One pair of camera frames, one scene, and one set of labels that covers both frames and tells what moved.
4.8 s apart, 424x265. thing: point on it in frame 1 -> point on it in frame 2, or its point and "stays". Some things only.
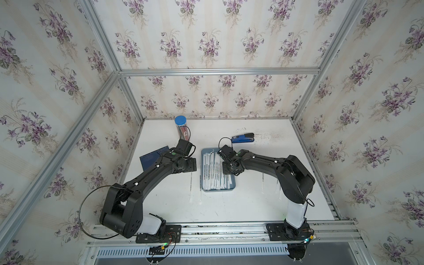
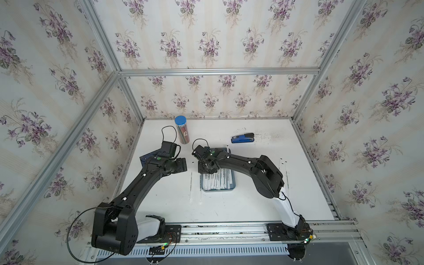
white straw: (205, 172) stays
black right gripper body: (227, 170) -> (202, 169)
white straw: (224, 185) stays
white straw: (208, 171) stays
